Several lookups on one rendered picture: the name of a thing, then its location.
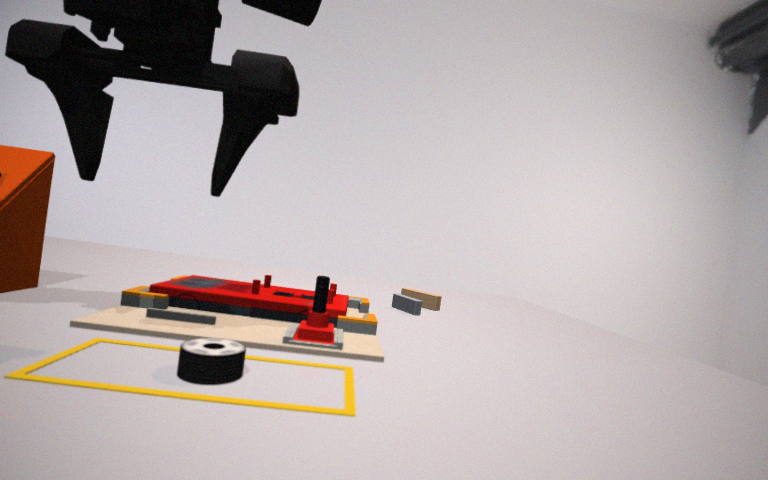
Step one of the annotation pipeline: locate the yellow rectangular outline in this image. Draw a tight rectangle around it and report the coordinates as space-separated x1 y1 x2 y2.
4 338 356 417

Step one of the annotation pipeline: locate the black and grey toy wheel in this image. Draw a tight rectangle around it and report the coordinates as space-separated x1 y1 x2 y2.
177 338 246 385

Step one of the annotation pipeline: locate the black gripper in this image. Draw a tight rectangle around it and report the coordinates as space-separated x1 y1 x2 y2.
5 0 300 197

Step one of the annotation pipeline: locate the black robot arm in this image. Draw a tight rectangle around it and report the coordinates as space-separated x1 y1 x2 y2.
63 0 322 51

